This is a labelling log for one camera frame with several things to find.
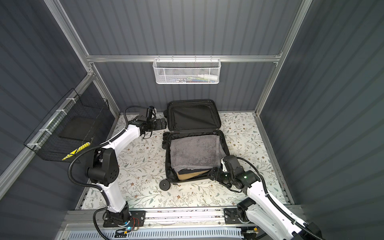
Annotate grey towel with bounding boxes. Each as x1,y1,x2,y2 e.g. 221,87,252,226
170,135,226,172

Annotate black carry-on suitcase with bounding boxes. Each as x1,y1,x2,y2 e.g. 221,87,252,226
159,99,230,191

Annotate tan shorts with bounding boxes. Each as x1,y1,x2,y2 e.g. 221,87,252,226
177,169,211,181

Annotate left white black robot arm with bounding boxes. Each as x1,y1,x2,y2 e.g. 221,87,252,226
68,106,167,240

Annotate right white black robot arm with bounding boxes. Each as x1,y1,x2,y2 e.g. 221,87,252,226
208,155,323,240

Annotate white perforated vent panel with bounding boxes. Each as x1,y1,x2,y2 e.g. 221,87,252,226
67,227,244,240

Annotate yellow black striped item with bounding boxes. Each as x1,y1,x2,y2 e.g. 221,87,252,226
62,142,91,161

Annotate white tube in basket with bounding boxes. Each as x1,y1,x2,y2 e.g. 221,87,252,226
195,74,219,83

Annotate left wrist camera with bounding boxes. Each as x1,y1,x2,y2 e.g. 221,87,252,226
145,106,157,122

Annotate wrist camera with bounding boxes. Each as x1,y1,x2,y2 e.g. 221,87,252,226
145,106,157,122
221,155,243,173

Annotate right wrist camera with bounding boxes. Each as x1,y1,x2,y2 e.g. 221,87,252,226
221,155,243,173

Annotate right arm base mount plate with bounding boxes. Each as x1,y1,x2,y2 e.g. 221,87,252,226
224,208,250,225

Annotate white wire mesh basket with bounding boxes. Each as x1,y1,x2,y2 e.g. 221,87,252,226
153,59,222,85

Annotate aluminium front rail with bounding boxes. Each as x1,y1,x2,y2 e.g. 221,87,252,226
61,205,307,230

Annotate black wire mesh basket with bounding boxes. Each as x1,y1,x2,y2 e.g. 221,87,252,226
24,89,110,163

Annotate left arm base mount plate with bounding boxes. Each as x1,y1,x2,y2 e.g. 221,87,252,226
103,211,146,228

